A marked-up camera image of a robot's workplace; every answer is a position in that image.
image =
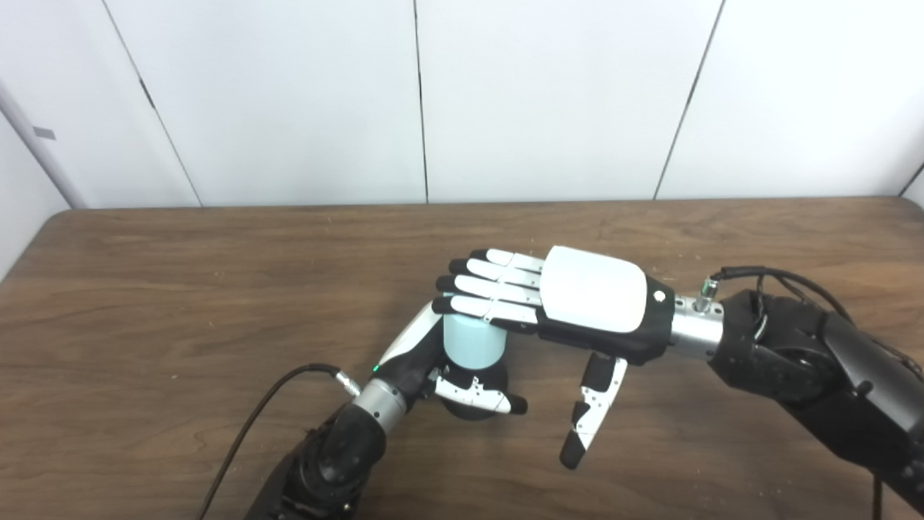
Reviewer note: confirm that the white corner post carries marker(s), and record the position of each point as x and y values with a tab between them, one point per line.
36	152

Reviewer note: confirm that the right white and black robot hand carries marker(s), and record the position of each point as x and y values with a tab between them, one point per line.
592	296

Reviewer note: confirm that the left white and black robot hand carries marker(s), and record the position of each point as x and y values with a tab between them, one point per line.
411	357

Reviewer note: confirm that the grey tape piece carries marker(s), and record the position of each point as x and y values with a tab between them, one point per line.
44	133

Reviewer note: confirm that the black nozzle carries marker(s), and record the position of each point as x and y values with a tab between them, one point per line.
480	386

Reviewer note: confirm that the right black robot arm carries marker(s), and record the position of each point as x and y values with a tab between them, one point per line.
816	368

